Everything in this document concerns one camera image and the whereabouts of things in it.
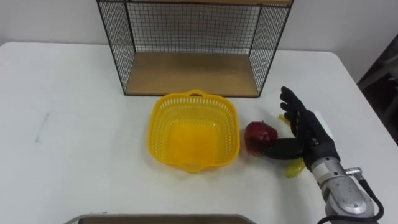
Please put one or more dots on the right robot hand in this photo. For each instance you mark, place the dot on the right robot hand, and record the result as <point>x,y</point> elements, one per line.
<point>314,140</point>

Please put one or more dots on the red strawberry soft toy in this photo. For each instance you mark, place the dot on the red strawberry soft toy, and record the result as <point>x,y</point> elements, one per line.
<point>259,132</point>

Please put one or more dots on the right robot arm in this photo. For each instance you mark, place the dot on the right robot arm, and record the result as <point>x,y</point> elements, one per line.
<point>342,193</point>

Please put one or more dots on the yellow banana soft toy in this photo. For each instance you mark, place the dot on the yellow banana soft toy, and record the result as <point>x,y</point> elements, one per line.
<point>294,169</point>

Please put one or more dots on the dark chair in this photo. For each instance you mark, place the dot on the dark chair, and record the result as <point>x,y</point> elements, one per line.
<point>384,90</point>

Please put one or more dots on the yellow plastic basket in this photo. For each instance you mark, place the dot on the yellow plastic basket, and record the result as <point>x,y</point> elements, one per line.
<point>192,140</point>

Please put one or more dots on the robot body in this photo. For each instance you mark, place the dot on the robot body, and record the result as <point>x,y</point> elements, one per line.
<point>161,219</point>

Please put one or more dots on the white desk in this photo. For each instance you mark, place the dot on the white desk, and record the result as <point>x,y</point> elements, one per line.
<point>62,161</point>

